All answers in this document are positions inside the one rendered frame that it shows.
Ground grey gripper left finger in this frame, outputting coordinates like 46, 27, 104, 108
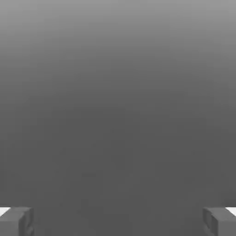
0, 206, 35, 236

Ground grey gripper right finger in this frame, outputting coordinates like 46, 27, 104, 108
202, 206, 236, 236

